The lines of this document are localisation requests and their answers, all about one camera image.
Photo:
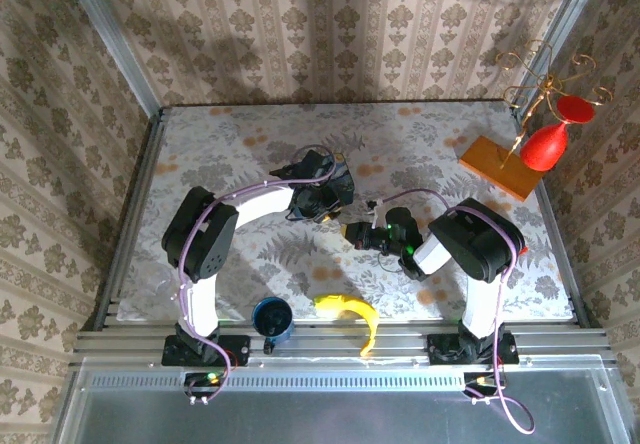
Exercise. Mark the yellow banana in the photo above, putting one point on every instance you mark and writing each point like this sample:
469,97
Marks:
350,306

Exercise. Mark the small black rail bracket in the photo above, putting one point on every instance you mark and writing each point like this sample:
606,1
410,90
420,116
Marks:
269,347

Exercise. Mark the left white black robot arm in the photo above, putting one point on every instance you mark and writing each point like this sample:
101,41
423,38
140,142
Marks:
200,304

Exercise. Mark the floral patterned table mat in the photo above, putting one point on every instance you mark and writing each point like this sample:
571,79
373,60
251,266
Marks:
350,274

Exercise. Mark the grey metal sheet tray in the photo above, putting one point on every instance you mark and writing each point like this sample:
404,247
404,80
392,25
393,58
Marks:
325,419

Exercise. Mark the slotted metal strip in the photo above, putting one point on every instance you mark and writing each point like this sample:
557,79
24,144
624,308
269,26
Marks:
325,382

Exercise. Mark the aluminium side rail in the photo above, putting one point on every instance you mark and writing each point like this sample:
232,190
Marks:
556,214
129,214

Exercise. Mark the red wine glass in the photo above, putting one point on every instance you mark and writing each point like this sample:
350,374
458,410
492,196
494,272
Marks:
542,149

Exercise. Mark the blue mug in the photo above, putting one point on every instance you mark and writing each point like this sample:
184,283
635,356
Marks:
272,319

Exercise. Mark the orange wooden base board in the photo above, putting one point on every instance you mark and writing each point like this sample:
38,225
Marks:
495,164

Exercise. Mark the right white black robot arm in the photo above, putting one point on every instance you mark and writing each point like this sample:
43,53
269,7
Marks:
480,309

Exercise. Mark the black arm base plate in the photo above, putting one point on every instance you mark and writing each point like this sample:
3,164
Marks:
240,349
510,351

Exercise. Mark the aluminium long table rail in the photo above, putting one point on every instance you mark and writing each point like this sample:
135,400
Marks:
310,351

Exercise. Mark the aluminium corner post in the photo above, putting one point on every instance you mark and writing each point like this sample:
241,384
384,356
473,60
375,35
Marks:
113,39
570,14

